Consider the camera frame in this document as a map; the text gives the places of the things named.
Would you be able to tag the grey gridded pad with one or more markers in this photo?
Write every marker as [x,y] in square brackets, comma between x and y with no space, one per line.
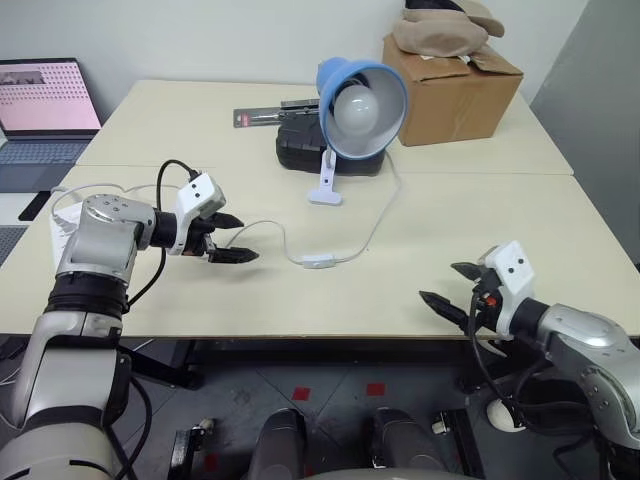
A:
[11,245]

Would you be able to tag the beige fabric hat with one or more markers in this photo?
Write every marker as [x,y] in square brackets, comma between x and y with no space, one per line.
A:
[440,32]

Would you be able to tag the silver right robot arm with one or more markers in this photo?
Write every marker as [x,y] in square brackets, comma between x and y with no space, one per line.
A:
[585,335]

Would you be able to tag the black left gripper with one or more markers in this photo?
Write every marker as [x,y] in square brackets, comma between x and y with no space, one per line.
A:
[199,235]

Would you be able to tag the grey open laptop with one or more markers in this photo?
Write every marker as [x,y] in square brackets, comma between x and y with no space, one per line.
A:
[45,100]

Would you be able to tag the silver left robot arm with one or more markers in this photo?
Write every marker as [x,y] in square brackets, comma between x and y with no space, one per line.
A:
[90,235]

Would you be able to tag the red floor tape mark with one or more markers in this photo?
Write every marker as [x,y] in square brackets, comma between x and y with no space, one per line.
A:
[376,389]

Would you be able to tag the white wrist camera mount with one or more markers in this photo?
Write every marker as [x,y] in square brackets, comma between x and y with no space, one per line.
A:
[197,192]
[515,267]

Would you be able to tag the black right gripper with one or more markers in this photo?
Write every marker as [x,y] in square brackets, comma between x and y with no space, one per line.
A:
[486,305]

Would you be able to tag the dark rounded robot foot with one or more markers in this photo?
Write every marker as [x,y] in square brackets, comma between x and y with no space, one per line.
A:
[280,445]
[405,442]

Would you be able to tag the blue clip desk lamp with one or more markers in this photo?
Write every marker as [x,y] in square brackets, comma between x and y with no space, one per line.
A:
[331,87]

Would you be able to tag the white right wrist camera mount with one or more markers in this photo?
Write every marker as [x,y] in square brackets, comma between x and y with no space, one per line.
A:
[515,267]

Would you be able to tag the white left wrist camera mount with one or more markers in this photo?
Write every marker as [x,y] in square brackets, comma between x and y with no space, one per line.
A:
[197,192]

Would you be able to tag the white light bulb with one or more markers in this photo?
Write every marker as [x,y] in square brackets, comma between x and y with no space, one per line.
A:
[355,110]

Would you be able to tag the black smartphone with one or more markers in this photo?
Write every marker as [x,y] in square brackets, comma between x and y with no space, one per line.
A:
[35,206]

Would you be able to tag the brown cardboard box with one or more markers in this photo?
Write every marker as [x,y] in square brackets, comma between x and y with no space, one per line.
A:
[450,100]

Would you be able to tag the black red tool package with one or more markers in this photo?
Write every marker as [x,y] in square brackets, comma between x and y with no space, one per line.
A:
[250,119]

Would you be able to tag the white round floor object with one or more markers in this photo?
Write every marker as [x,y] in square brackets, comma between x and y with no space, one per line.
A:
[500,415]

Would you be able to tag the black zippered case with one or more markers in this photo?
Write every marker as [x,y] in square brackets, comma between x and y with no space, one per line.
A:
[300,147]

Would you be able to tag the black table caster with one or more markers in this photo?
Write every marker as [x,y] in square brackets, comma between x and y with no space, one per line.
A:
[187,450]
[457,445]

